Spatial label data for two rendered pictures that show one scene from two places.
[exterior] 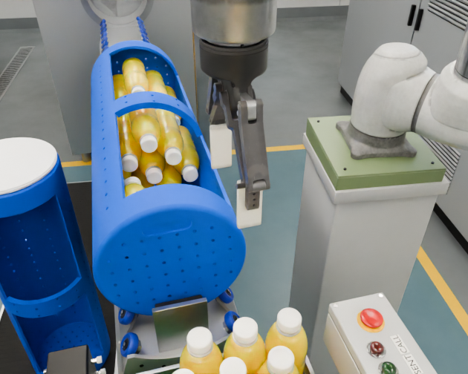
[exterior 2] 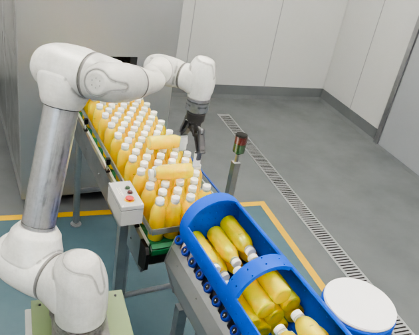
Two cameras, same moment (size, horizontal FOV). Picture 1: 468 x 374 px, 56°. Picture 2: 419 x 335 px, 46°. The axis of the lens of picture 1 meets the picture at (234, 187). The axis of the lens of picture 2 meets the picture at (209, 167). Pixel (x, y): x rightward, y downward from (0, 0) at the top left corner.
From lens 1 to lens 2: 2.31 m
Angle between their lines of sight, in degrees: 113
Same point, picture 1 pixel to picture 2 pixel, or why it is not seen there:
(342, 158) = (114, 306)
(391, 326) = (122, 197)
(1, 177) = (346, 289)
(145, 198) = (226, 196)
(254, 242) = not seen: outside the picture
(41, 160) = (336, 304)
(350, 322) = (137, 199)
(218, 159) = (197, 163)
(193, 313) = not seen: hidden behind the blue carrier
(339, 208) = not seen: hidden behind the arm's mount
